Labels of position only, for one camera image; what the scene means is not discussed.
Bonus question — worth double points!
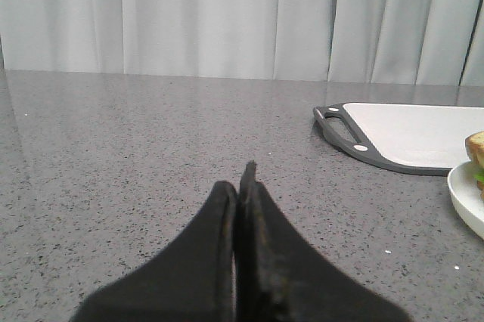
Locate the white and grey cutting board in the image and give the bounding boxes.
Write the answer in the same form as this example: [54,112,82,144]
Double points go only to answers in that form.
[313,102,483,176]

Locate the white curtain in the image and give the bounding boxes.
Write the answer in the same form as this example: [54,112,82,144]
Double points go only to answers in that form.
[1,0,483,86]

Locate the green lettuce leaf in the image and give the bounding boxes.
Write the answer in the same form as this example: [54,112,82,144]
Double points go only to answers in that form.
[473,170,484,182]

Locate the white round plate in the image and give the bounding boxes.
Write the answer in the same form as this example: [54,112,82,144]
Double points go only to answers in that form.
[447,161,483,239]

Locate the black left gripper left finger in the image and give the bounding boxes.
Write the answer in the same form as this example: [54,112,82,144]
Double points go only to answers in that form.
[71,181,237,321]

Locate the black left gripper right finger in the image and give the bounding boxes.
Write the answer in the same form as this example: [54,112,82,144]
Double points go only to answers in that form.
[235,161,411,321]

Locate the bread slice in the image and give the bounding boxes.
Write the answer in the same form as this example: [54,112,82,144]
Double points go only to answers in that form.
[476,181,484,200]
[464,131,484,168]

